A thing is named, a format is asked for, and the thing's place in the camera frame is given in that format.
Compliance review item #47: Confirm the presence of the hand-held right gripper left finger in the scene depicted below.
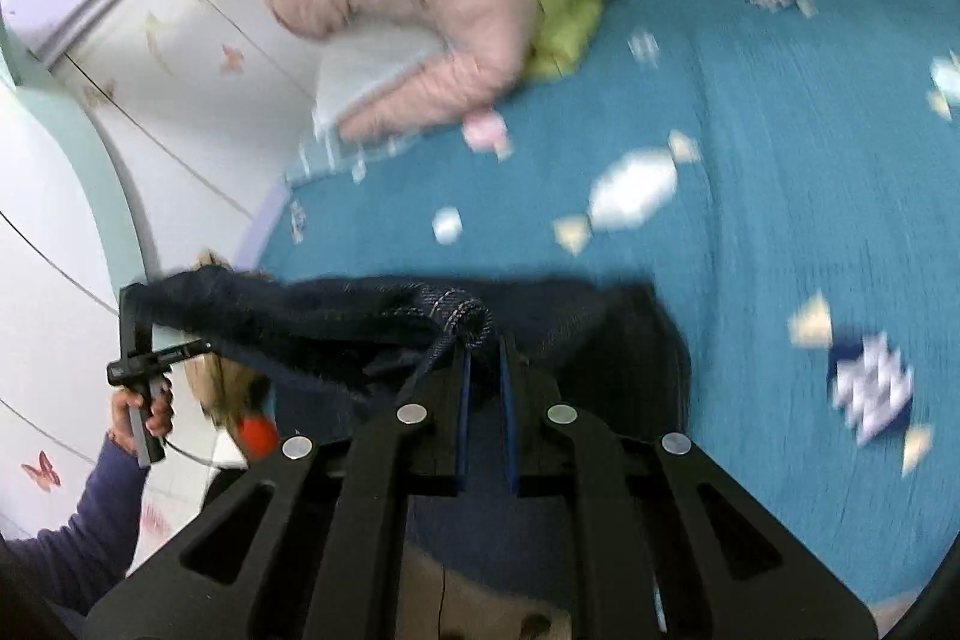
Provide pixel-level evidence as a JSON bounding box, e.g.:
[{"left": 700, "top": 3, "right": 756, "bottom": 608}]
[{"left": 86, "top": 346, "right": 473, "bottom": 640}]

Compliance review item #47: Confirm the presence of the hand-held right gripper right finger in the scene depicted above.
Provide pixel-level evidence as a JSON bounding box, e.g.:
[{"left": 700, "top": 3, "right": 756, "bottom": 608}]
[{"left": 499, "top": 334, "right": 877, "bottom": 640}]

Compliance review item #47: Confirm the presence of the dark navy garment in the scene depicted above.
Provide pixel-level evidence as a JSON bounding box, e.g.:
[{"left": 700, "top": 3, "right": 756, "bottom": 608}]
[{"left": 146, "top": 269, "right": 692, "bottom": 600}]

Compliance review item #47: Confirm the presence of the person's left forearm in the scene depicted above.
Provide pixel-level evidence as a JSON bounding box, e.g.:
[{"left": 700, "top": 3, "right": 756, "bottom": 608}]
[{"left": 0, "top": 436, "right": 151, "bottom": 620}]

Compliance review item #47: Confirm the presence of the red round object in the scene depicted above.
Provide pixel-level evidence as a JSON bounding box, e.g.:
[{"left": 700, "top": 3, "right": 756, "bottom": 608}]
[{"left": 236, "top": 415, "right": 281, "bottom": 462}]

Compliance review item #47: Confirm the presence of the thin black cable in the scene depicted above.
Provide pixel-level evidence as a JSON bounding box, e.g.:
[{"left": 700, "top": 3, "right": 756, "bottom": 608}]
[{"left": 161, "top": 434, "right": 252, "bottom": 470}]

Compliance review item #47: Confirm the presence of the brown fuzzy object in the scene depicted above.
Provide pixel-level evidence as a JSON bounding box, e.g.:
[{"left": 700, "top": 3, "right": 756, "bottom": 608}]
[{"left": 184, "top": 355, "right": 272, "bottom": 440}]

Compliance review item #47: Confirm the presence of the teal printed blanket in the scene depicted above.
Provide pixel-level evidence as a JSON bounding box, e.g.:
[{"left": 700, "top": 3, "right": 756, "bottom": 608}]
[{"left": 232, "top": 0, "right": 960, "bottom": 627}]

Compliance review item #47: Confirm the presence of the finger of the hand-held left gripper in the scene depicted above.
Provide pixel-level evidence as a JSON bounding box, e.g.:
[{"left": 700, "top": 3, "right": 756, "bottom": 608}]
[{"left": 118, "top": 282, "right": 157, "bottom": 362}]

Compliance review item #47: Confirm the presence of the person's left hand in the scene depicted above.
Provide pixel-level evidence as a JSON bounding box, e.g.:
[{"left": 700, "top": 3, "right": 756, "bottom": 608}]
[{"left": 109, "top": 381, "right": 176, "bottom": 455}]

